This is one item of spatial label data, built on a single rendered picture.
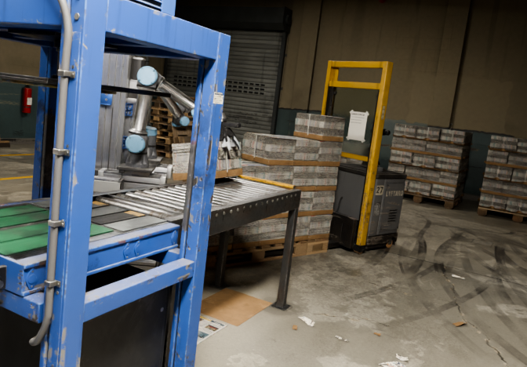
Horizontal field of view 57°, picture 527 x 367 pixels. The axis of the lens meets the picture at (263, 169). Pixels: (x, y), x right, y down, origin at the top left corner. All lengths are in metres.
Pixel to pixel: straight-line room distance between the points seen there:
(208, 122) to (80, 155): 0.59
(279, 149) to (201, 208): 2.28
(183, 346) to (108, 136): 1.82
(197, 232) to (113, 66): 1.83
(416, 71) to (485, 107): 1.48
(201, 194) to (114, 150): 1.69
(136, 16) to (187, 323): 1.14
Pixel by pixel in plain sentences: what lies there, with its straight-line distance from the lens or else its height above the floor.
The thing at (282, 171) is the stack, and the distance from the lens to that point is 4.10.
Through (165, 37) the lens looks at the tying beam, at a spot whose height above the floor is 1.48.
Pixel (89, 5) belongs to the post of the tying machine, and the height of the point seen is 1.50.
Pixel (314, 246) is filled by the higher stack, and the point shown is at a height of 0.07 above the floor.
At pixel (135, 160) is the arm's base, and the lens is 3.23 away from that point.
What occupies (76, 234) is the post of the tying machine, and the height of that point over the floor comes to 0.91.
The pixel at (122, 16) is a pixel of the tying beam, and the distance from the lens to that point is 1.43.
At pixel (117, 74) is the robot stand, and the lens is 3.42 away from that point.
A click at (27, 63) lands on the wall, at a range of 10.56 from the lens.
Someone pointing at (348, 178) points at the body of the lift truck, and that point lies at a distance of 5.05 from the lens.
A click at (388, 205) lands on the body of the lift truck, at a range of 5.09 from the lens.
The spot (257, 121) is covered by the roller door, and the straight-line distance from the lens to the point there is 11.45.
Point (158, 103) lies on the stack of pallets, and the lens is 10.37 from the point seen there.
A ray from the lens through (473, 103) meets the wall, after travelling 10.14.
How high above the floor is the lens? 1.31
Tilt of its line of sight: 7 degrees down
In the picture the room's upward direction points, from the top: 7 degrees clockwise
